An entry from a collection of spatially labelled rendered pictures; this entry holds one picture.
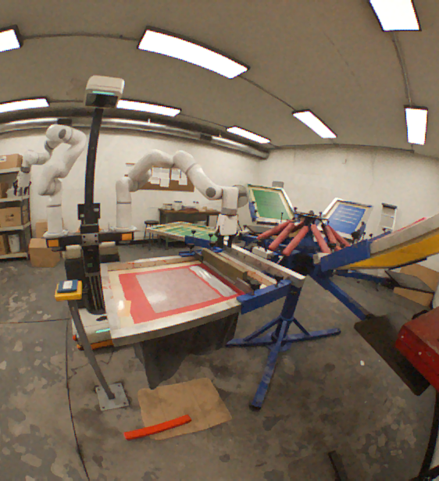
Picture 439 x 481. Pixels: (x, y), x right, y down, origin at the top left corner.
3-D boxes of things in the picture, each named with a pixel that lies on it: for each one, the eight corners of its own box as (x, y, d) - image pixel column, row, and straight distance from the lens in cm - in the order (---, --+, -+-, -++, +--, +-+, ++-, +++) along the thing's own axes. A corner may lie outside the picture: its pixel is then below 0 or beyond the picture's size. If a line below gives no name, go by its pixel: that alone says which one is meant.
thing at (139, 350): (150, 392, 101) (135, 329, 68) (126, 334, 130) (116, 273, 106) (156, 390, 102) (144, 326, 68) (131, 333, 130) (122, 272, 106)
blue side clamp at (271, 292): (241, 315, 78) (244, 301, 74) (233, 308, 81) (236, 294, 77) (286, 295, 99) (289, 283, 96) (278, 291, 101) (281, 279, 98)
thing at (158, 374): (154, 390, 101) (141, 327, 68) (151, 385, 103) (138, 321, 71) (232, 359, 115) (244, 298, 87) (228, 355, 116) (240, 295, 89)
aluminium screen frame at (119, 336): (114, 347, 63) (111, 338, 60) (101, 269, 112) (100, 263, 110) (285, 292, 99) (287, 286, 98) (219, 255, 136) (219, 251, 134)
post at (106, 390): (101, 411, 161) (43, 301, 91) (95, 387, 172) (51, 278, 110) (129, 405, 158) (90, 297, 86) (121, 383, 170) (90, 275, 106)
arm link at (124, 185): (112, 203, 121) (113, 176, 121) (126, 201, 131) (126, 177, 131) (123, 204, 115) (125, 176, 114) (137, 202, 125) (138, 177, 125)
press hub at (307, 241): (279, 361, 194) (323, 213, 135) (251, 339, 208) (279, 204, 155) (301, 343, 221) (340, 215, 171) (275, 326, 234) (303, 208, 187)
